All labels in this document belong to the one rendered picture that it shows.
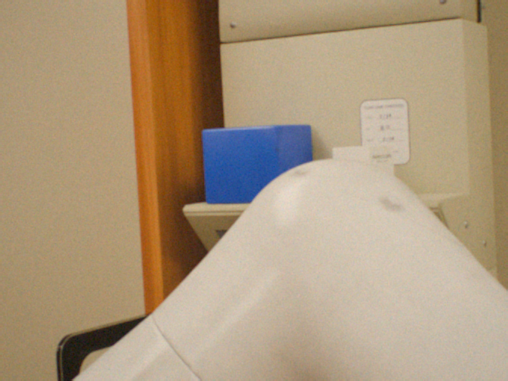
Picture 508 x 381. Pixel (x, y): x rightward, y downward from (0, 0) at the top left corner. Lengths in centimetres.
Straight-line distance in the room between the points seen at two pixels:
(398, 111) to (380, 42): 8
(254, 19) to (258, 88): 9
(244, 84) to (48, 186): 82
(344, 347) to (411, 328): 4
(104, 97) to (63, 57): 13
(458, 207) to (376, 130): 15
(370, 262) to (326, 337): 5
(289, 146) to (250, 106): 13
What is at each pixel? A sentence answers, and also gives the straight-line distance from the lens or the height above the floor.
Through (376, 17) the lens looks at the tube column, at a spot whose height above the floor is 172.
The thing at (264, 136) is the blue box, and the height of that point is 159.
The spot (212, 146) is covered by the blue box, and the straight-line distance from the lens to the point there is 116.
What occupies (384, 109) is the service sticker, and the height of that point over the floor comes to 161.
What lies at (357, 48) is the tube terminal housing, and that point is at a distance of 120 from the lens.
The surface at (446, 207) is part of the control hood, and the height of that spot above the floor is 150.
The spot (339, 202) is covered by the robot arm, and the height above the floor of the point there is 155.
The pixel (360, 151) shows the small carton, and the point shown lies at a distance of 110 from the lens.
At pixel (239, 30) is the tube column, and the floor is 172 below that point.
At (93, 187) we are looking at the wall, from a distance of 194.
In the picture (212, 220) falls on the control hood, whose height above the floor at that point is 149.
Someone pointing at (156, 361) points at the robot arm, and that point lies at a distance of 55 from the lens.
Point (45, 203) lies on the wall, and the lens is 201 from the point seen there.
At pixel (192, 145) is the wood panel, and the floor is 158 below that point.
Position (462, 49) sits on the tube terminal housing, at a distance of 116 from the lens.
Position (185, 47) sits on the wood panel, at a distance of 131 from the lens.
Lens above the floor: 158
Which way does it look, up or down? 3 degrees down
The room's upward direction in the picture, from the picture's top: 3 degrees counter-clockwise
